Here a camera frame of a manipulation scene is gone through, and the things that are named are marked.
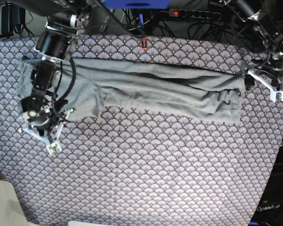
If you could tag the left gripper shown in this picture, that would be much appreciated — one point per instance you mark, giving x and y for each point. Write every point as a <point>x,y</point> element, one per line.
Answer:
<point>272,70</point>

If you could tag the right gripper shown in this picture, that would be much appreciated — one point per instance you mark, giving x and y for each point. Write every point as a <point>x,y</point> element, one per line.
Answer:
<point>42,125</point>

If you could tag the light grey T-shirt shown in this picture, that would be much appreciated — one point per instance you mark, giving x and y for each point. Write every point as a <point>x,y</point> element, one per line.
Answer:
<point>196,93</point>

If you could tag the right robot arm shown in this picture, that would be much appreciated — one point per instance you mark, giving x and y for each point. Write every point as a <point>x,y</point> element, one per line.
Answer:
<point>56,88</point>

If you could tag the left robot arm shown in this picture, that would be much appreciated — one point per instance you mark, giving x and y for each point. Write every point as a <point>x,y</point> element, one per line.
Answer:
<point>263,25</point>

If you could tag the black power strip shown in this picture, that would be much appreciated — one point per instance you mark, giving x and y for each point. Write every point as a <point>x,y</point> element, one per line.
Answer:
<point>194,14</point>

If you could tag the fan-patterned purple table cloth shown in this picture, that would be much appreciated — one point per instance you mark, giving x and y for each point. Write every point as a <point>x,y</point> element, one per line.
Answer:
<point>136,167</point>

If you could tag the red table clamp centre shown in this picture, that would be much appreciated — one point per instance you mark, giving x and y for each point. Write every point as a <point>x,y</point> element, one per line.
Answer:
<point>144,43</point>

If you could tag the black OpenArm box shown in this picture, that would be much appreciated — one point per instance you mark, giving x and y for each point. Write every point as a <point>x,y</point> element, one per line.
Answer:
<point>270,208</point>

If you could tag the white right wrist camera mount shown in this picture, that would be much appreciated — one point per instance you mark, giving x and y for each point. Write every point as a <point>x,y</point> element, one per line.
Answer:
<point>52,145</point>

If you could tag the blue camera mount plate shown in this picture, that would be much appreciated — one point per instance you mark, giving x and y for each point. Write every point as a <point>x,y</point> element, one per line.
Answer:
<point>137,4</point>

